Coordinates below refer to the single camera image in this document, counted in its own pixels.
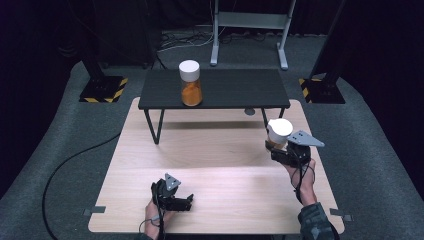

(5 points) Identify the grey metal stand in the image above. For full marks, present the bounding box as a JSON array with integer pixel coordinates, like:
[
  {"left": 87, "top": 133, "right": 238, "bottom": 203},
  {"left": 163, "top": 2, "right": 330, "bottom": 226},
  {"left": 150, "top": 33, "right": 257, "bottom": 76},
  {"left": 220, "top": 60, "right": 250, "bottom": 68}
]
[{"left": 209, "top": 0, "right": 298, "bottom": 71}]

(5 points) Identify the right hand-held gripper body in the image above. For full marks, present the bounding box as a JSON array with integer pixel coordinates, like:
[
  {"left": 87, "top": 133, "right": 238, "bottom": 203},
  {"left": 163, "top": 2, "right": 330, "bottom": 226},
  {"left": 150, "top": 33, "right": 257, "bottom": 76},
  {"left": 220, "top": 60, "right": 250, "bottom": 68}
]
[{"left": 270, "top": 129, "right": 326, "bottom": 168}]

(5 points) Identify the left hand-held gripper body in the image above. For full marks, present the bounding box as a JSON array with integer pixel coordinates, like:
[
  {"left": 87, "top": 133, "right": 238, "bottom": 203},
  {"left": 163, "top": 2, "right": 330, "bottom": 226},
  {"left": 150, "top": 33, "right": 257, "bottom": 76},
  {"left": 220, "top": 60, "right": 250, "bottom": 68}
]
[{"left": 150, "top": 172, "right": 185, "bottom": 213}]

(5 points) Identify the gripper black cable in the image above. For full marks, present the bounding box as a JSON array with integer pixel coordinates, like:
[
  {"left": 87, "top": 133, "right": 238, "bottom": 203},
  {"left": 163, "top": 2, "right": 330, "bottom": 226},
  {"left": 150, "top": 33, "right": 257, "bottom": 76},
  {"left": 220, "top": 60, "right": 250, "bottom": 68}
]
[
  {"left": 289, "top": 146, "right": 317, "bottom": 205},
  {"left": 138, "top": 186, "right": 168, "bottom": 240}
]

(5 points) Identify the black low shelf table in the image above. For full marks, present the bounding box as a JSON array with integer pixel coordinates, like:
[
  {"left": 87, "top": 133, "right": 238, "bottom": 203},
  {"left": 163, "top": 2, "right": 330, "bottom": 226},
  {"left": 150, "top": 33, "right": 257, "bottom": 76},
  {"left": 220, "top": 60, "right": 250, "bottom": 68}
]
[{"left": 137, "top": 68, "right": 291, "bottom": 145}]

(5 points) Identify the person's left hand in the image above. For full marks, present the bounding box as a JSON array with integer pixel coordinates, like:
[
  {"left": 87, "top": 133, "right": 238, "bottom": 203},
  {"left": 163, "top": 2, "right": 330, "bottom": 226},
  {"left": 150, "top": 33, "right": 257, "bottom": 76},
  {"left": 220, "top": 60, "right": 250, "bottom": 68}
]
[{"left": 144, "top": 200, "right": 175, "bottom": 232}]

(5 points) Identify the bundle of floor cables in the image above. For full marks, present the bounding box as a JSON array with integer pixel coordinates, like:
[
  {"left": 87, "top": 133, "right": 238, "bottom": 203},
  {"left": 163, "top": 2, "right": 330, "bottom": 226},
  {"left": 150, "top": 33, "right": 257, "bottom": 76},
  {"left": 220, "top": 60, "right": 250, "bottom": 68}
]
[{"left": 157, "top": 26, "right": 216, "bottom": 54}]

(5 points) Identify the grey table bracket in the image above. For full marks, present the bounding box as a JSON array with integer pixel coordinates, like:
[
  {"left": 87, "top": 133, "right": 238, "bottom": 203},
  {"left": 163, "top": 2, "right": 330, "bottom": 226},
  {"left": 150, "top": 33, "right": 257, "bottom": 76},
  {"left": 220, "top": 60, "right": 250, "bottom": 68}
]
[
  {"left": 329, "top": 207, "right": 353, "bottom": 222},
  {"left": 82, "top": 205, "right": 107, "bottom": 217}
]

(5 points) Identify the jar of orange liquid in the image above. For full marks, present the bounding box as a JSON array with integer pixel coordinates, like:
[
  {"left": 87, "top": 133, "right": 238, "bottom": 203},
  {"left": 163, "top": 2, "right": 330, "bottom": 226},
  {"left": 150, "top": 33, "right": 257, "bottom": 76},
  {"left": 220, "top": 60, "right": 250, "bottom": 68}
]
[{"left": 178, "top": 59, "right": 204, "bottom": 107}]

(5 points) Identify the black post with striped base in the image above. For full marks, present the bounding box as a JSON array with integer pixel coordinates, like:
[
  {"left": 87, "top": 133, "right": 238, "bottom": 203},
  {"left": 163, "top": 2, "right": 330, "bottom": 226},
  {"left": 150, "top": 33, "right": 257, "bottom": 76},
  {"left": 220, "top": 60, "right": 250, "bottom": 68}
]
[
  {"left": 298, "top": 0, "right": 348, "bottom": 105},
  {"left": 78, "top": 46, "right": 129, "bottom": 104}
]

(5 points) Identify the person's right hand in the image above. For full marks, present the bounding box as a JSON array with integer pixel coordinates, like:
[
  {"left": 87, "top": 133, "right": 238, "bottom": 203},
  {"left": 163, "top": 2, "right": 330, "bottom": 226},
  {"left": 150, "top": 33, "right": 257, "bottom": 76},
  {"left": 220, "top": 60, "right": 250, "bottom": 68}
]
[{"left": 284, "top": 158, "right": 317, "bottom": 192}]

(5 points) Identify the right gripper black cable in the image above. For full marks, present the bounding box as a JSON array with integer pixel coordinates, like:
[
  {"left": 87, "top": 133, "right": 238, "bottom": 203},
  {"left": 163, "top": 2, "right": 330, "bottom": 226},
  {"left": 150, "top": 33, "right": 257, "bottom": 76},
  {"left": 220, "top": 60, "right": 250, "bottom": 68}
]
[{"left": 289, "top": 146, "right": 317, "bottom": 205}]

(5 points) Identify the black floor cable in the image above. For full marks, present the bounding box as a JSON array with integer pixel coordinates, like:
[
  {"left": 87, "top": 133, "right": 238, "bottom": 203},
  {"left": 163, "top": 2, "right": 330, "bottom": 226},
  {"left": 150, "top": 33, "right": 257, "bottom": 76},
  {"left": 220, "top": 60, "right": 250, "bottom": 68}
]
[{"left": 41, "top": 131, "right": 122, "bottom": 240}]

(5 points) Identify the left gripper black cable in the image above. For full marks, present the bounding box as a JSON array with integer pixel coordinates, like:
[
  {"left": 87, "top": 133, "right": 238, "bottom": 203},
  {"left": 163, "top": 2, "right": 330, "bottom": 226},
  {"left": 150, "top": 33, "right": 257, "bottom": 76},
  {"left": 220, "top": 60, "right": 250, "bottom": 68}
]
[{"left": 138, "top": 186, "right": 168, "bottom": 240}]

